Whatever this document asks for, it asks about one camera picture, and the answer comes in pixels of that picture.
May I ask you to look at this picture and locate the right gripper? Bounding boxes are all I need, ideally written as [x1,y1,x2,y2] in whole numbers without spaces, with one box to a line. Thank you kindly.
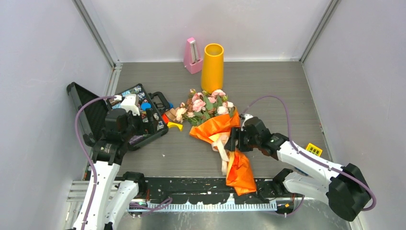
[224,127,260,152]

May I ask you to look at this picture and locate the cream ribbon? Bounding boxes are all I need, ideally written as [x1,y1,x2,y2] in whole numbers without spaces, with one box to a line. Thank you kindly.
[210,132,234,176]

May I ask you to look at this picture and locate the pink flower bouquet orange wrap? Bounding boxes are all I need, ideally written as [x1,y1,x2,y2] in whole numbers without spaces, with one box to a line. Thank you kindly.
[176,89,256,195]

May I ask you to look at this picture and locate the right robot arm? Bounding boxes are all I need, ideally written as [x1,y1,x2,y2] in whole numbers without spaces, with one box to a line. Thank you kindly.
[225,114,376,221]

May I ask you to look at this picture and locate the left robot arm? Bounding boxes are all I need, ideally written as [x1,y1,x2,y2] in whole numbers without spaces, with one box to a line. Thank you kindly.
[72,108,157,230]

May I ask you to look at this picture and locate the yellow vase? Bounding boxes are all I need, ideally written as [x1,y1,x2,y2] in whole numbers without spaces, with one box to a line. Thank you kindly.
[201,43,224,93]

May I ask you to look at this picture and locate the red block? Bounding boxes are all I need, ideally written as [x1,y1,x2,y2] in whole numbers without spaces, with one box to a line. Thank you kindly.
[162,114,169,124]

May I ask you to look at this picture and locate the black open case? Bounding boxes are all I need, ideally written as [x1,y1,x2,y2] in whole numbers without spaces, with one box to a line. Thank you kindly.
[67,82,169,151]

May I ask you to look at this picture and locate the wooden blocks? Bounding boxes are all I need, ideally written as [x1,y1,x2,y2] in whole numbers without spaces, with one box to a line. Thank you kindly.
[165,108,177,122]

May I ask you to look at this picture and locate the pink metronome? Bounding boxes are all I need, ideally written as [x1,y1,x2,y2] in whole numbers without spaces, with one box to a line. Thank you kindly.
[183,37,203,74]

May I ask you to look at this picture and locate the colourful toy brick stack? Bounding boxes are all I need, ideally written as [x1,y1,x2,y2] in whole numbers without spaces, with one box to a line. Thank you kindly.
[305,143,323,157]

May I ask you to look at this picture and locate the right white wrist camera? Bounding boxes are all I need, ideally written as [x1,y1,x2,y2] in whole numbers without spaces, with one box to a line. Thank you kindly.
[240,114,253,127]

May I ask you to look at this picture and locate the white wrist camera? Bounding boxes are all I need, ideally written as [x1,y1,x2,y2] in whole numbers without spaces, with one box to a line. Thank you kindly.
[240,114,253,127]
[120,94,140,116]

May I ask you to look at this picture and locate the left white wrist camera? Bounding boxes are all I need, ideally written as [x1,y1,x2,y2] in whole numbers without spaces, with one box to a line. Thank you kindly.
[120,94,140,116]

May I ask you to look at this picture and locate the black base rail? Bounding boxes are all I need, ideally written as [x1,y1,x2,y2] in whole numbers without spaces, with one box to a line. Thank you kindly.
[135,177,301,205]

